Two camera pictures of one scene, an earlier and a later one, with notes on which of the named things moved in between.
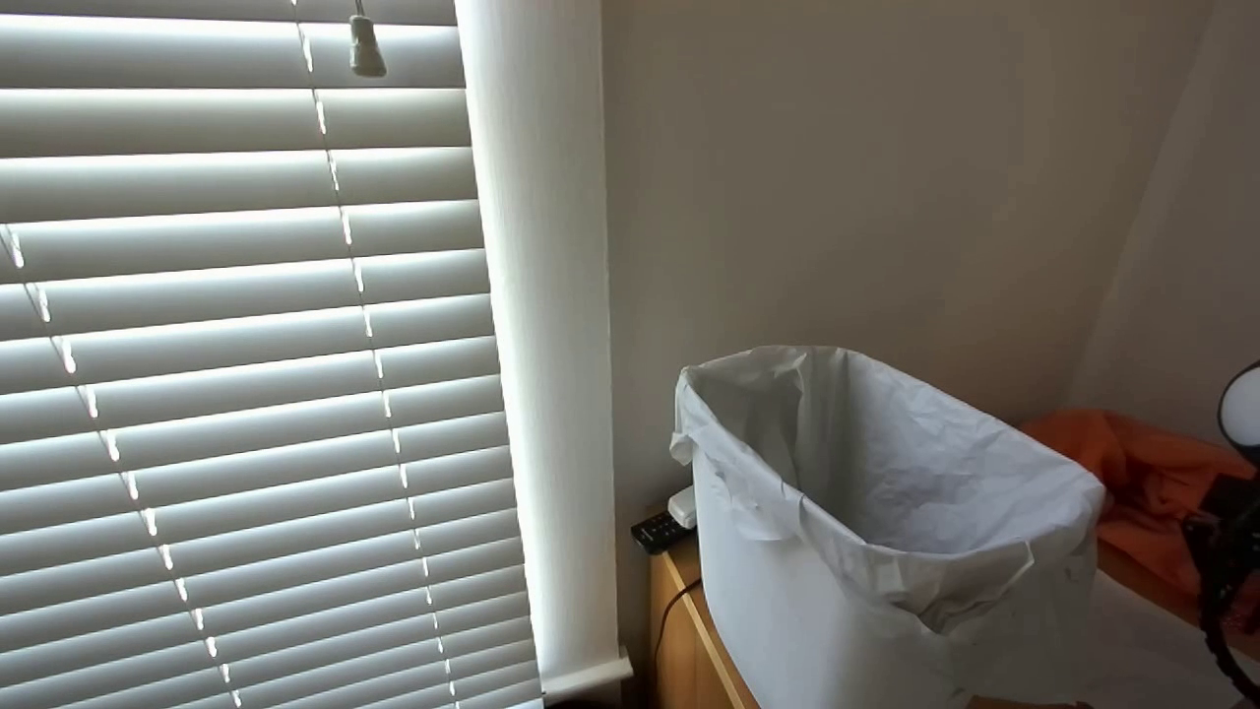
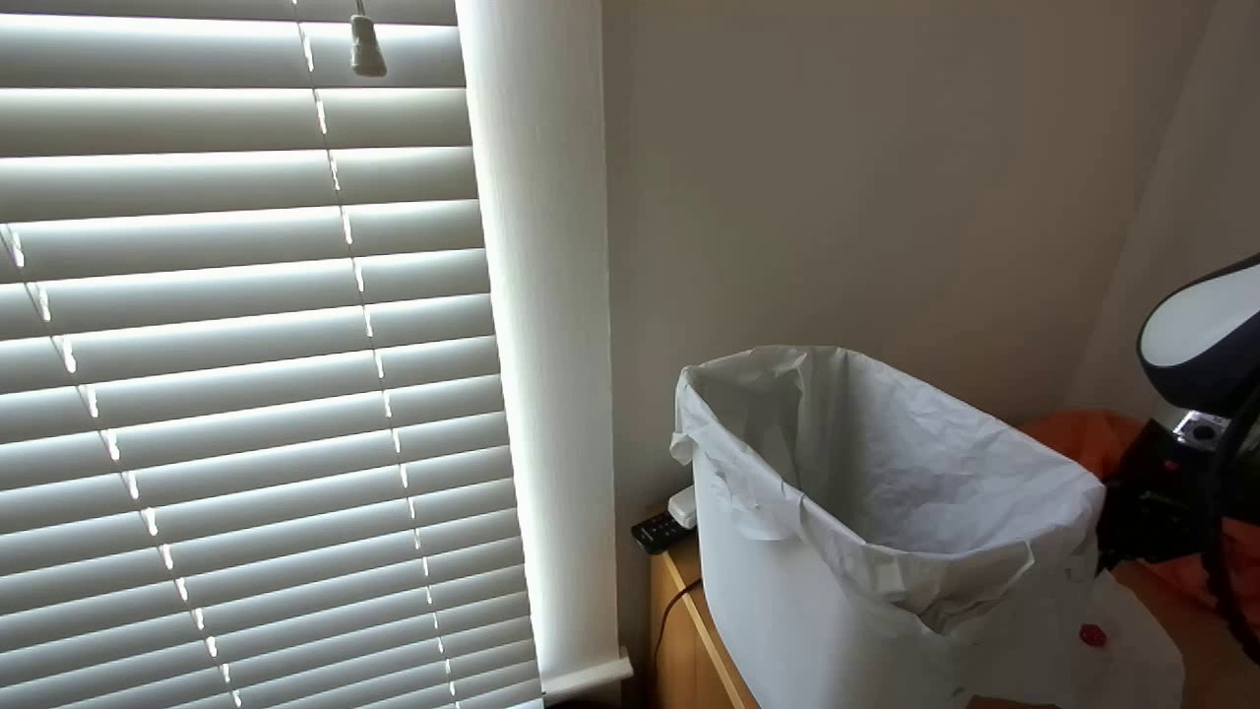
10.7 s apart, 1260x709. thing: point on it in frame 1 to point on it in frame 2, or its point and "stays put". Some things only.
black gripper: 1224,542 to 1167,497
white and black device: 684,510 stays put
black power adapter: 663,534 stays put
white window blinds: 253,438 stays put
